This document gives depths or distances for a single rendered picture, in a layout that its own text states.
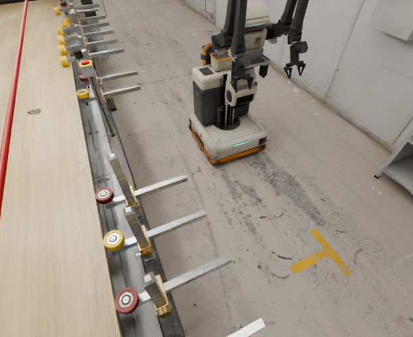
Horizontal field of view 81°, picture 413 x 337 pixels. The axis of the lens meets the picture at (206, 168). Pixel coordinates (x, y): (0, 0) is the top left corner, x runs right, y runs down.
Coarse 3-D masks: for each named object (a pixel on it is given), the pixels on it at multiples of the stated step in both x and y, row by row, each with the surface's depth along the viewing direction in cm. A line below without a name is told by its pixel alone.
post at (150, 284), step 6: (144, 276) 70; (150, 276) 70; (144, 282) 69; (150, 282) 70; (156, 282) 74; (144, 288) 70; (150, 288) 72; (156, 288) 74; (150, 294) 75; (156, 294) 77; (162, 294) 84; (156, 300) 81; (162, 300) 84; (156, 306) 86
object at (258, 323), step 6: (252, 324) 85; (258, 324) 85; (264, 324) 85; (240, 330) 84; (246, 330) 84; (252, 330) 84; (258, 330) 84; (228, 336) 83; (234, 336) 83; (240, 336) 83; (246, 336) 83
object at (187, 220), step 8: (192, 216) 115; (200, 216) 115; (168, 224) 112; (176, 224) 112; (184, 224) 114; (152, 232) 110; (160, 232) 110; (168, 232) 113; (128, 240) 107; (120, 248) 105; (128, 248) 107
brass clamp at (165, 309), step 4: (156, 276) 94; (160, 280) 93; (160, 284) 92; (164, 292) 90; (164, 296) 89; (164, 304) 87; (168, 304) 88; (156, 308) 86; (160, 308) 86; (164, 308) 86; (168, 308) 87; (156, 312) 87; (160, 312) 86; (164, 312) 86; (168, 312) 87; (160, 316) 86; (164, 316) 89
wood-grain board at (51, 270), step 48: (0, 48) 230; (48, 48) 230; (0, 96) 174; (48, 96) 173; (0, 144) 140; (48, 144) 139; (48, 192) 117; (0, 240) 100; (48, 240) 100; (96, 240) 100; (0, 288) 88; (48, 288) 88; (96, 288) 88; (0, 336) 78; (48, 336) 78; (96, 336) 78
